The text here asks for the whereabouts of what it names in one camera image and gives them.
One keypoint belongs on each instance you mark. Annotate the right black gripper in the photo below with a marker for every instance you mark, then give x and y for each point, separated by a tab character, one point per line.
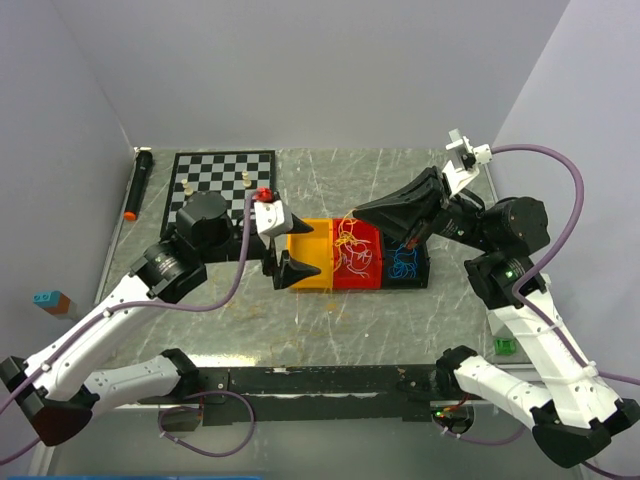
402	213

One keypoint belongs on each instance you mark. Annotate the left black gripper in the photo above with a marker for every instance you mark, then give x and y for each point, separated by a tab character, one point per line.
291	270

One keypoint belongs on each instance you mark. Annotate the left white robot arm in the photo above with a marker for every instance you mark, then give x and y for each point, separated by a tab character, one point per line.
62	387

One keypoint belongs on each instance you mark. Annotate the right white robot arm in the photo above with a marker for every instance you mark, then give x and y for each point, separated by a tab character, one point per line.
573	414

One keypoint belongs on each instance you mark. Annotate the yellow plastic bin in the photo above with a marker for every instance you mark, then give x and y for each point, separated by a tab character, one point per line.
314	248

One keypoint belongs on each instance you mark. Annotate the red plastic bin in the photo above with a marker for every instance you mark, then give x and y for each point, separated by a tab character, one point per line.
357	255

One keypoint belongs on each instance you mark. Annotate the black plastic bin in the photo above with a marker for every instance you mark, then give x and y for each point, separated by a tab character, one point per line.
404	268

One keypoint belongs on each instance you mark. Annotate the cream chess piece right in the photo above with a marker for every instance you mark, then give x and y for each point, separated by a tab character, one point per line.
246	179

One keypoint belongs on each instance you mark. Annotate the cream chess piece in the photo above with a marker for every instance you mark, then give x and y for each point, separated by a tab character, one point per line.
187	189
246	179

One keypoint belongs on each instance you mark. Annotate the black white chessboard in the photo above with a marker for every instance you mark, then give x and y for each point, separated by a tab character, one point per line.
219	172

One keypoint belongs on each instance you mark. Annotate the cream chess piece left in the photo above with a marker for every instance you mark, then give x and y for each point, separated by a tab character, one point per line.
187	189

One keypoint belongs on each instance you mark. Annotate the white scanner device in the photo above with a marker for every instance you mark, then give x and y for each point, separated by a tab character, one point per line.
494	322

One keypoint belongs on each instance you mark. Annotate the green toy brick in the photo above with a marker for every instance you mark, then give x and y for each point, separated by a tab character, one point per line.
505	346

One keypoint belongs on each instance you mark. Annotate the black marker orange cap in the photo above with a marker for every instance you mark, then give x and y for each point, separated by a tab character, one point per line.
144	164

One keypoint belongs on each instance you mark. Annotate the blue brown toy block stick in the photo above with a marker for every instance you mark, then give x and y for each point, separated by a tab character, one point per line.
56	304

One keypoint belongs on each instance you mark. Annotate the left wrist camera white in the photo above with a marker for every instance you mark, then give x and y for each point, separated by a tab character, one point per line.
272	219

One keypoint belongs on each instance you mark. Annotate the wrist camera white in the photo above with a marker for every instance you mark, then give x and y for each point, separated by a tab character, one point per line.
464	161
272	219

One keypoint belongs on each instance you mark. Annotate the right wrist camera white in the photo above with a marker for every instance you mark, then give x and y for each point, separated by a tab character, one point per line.
464	161

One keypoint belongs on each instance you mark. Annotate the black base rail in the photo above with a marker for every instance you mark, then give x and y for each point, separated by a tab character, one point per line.
410	392

